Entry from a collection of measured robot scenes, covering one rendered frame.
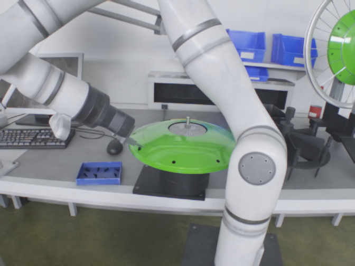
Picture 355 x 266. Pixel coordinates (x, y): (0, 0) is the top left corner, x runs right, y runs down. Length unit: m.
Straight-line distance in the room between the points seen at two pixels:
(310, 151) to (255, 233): 0.47
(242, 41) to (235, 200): 1.19
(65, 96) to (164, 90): 1.13
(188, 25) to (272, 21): 1.23
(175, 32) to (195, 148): 0.27
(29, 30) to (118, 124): 0.23
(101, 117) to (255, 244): 0.38
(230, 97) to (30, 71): 0.33
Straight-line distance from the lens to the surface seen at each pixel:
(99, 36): 1.57
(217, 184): 0.72
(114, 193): 0.68
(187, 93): 1.51
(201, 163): 0.51
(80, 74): 1.19
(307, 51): 1.01
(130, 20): 0.86
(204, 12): 0.39
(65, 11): 0.42
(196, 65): 0.37
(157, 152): 0.53
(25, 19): 0.41
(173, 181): 0.63
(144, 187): 0.67
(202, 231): 0.65
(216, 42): 0.37
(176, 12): 0.38
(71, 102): 0.43
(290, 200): 0.73
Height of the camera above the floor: 1.32
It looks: 22 degrees down
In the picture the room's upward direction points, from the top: 3 degrees clockwise
